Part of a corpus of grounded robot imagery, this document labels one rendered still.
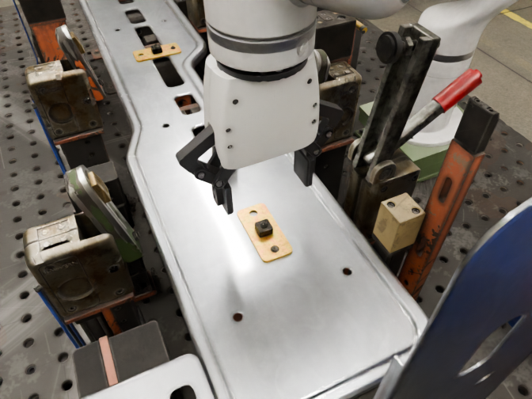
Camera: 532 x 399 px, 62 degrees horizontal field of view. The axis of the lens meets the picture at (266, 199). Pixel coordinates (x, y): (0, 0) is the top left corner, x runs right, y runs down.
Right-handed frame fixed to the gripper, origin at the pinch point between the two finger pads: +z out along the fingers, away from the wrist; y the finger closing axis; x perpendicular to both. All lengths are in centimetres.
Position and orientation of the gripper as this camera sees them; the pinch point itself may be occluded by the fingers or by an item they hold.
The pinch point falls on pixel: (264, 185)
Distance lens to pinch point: 47.2
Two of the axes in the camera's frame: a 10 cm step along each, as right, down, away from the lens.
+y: -9.1, 3.2, -2.8
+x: 4.2, 6.6, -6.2
